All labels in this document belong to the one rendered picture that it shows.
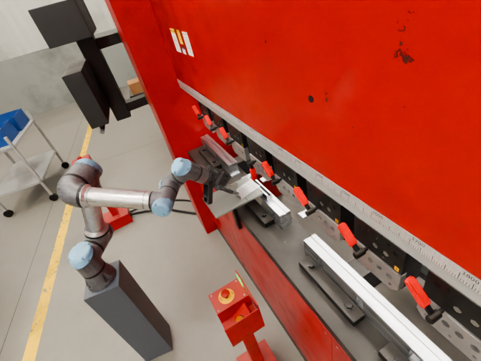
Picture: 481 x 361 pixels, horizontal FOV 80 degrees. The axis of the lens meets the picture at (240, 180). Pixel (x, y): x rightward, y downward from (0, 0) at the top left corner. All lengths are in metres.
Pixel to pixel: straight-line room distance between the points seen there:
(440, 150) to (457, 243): 0.18
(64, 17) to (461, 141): 1.96
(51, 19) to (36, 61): 6.55
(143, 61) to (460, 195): 1.77
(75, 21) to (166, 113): 0.70
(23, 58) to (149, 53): 6.83
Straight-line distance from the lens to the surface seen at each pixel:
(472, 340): 0.79
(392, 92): 0.56
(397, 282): 0.83
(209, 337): 2.20
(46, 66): 8.61
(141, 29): 1.97
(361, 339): 1.13
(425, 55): 0.51
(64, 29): 2.10
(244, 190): 1.45
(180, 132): 2.15
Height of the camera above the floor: 1.91
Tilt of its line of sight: 37 degrees down
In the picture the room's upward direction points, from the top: 15 degrees counter-clockwise
